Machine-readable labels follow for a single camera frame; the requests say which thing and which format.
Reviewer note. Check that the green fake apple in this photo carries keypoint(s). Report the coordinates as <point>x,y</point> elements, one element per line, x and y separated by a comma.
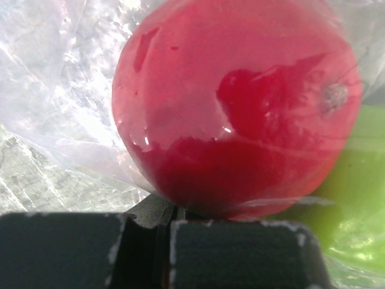
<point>346,212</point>

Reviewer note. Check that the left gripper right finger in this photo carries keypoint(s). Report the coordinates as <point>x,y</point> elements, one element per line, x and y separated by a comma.
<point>266,254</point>

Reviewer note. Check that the clear zip top bag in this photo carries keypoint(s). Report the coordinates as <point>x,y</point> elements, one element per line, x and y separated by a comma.
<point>59,146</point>

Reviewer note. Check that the red fake apple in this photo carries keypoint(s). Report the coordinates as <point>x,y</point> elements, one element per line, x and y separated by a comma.
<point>236,109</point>

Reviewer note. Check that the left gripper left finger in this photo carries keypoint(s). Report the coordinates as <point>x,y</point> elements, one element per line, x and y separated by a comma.
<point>59,250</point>

